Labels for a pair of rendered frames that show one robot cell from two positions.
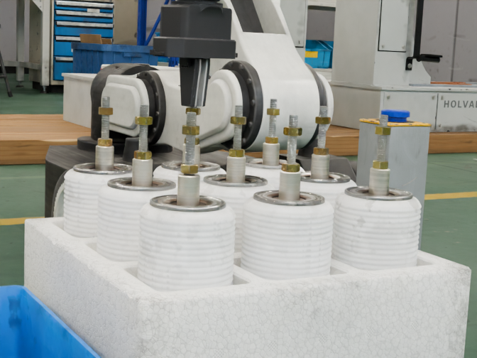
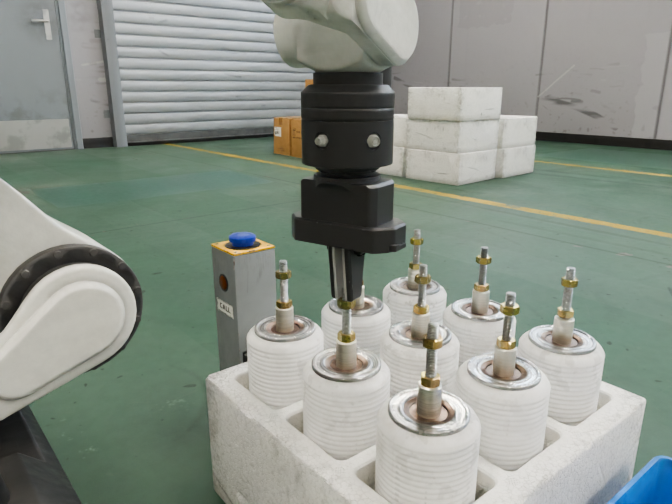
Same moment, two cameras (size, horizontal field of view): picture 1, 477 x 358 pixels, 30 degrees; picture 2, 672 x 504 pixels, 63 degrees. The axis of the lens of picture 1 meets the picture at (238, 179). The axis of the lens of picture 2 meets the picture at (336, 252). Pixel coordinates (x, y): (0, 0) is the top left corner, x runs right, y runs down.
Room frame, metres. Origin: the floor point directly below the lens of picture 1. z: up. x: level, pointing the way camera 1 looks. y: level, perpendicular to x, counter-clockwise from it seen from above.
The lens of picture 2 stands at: (1.24, 0.59, 0.54)
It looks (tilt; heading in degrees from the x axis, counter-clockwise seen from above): 17 degrees down; 260
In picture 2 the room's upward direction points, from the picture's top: straight up
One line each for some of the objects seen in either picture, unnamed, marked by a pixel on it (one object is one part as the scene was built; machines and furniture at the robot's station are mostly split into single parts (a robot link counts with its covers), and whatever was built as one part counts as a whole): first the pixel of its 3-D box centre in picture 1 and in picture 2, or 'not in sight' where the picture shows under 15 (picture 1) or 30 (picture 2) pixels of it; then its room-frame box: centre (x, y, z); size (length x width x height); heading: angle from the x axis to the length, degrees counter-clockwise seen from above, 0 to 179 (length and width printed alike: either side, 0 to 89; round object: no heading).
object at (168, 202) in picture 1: (187, 204); (561, 340); (0.87, 0.05, 0.25); 0.08 x 0.08 x 0.01
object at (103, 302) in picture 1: (229, 315); (414, 447); (1.03, 0.00, 0.09); 0.39 x 0.39 x 0.18; 29
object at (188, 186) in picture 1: (188, 191); (562, 330); (0.87, 0.05, 0.26); 0.02 x 0.02 x 0.03
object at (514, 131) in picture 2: not in sight; (493, 130); (-0.42, -2.83, 0.27); 0.39 x 0.39 x 0.18; 32
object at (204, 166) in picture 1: (190, 167); (346, 364); (1.13, 0.06, 0.25); 0.08 x 0.08 x 0.01
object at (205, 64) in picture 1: (201, 82); (336, 267); (1.14, 0.05, 0.36); 0.03 x 0.02 x 0.06; 47
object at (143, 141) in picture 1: (143, 138); (507, 327); (0.97, 0.11, 0.30); 0.01 x 0.01 x 0.08
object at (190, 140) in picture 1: (189, 150); (567, 298); (0.87, 0.05, 0.30); 0.01 x 0.01 x 0.08
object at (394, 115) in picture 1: (395, 117); (242, 241); (1.24, -0.21, 0.32); 0.04 x 0.04 x 0.02
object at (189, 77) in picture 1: (187, 82); (356, 271); (1.12, 0.07, 0.36); 0.03 x 0.02 x 0.06; 47
